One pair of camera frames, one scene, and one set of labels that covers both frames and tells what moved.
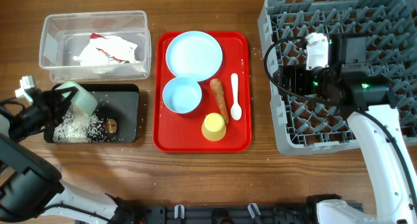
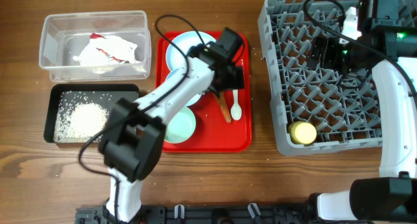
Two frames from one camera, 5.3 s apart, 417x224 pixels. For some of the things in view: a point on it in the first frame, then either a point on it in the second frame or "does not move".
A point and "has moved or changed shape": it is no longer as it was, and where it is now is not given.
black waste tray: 115,119 does not move
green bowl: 83,99 to 181,126
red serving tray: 182,133 does not move
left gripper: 46,100 to 236,76
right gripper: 297,73 to 329,46
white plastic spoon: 236,111 does not move
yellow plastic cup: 214,127 to 302,133
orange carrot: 217,89 does not move
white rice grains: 77,127 has moved or changed shape
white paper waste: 101,51 does not move
